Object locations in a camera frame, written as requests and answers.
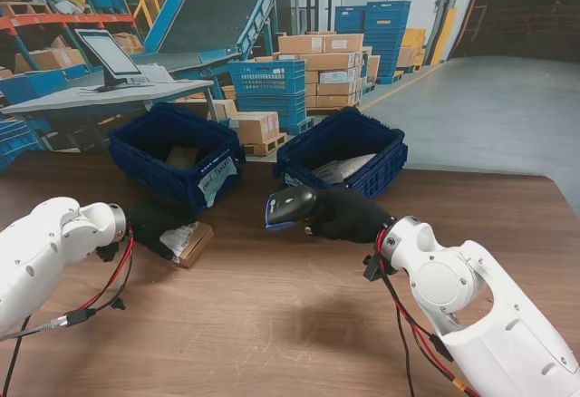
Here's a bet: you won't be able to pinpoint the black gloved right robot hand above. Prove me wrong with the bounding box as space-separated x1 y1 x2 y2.
304 188 396 245

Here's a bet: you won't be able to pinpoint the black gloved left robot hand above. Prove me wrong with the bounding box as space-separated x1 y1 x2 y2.
128 201 199 263

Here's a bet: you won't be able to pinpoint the brown cardboard parcel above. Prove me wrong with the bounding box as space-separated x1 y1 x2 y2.
158 220 215 270

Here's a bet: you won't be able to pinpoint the white padded mailer bag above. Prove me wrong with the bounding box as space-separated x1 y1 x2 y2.
311 152 377 181

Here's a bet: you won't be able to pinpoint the black and blue barcode scanner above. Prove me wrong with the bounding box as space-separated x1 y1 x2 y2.
263 187 318 234

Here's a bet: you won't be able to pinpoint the small cardboard box with label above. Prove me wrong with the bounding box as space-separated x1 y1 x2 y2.
164 145 201 168

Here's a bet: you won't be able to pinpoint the blue ribbed plastic bin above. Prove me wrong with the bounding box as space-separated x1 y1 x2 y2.
271 106 408 201

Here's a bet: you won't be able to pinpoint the blue bin boxed parcels label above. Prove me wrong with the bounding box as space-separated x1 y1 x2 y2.
108 102 247 214

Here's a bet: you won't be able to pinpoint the crumpled handwritten paper label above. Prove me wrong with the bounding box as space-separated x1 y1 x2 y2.
283 173 314 189

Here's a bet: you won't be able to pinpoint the handwritten boxed parcels paper label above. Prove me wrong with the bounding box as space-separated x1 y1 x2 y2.
198 155 240 208

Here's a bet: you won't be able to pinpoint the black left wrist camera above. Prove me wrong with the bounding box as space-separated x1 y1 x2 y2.
96 243 120 263

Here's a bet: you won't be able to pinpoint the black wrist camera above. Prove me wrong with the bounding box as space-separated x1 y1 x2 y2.
362 253 385 283
96 243 120 263

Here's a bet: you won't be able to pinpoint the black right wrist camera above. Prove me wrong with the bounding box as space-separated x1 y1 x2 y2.
362 253 385 283

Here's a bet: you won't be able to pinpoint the red black left arm cables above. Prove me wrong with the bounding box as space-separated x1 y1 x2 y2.
0 227 136 397

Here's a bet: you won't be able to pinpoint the red black arm cables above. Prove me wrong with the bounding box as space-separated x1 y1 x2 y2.
0 227 136 397
378 242 481 397

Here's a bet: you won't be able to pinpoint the red black right arm cables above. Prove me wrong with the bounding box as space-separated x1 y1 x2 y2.
378 242 481 397

